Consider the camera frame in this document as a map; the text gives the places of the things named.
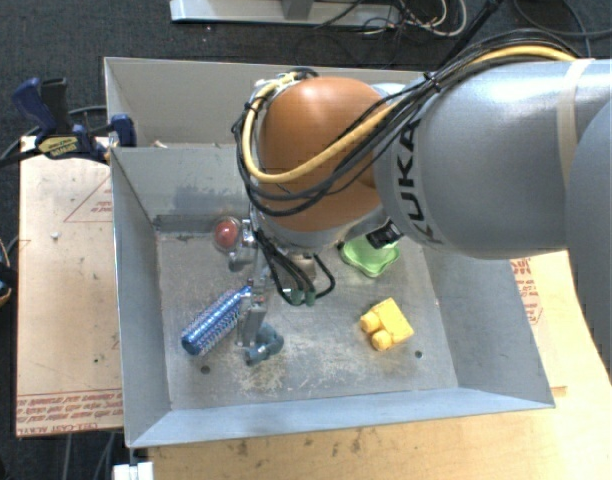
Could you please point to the blue spiky roller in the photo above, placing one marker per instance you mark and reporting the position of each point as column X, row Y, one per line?
column 213, row 324

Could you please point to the grey-blue toy figure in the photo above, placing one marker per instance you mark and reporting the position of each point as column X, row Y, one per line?
column 267, row 344

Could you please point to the yellow toy block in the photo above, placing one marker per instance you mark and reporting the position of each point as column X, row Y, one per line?
column 388, row 323

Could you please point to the grey metal bin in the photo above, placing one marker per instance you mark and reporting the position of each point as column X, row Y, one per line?
column 336, row 368

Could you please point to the green soft cup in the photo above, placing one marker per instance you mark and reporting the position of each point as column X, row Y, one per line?
column 372, row 260

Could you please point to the brown cardboard board, red print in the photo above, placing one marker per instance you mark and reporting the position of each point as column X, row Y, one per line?
column 66, row 293

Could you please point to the red ball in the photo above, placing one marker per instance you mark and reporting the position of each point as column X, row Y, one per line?
column 226, row 233

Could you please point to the black cylinder on white bracket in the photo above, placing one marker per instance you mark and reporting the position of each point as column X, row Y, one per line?
column 382, row 236

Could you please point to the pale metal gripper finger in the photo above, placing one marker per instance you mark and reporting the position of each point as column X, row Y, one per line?
column 243, row 329
column 256, row 324

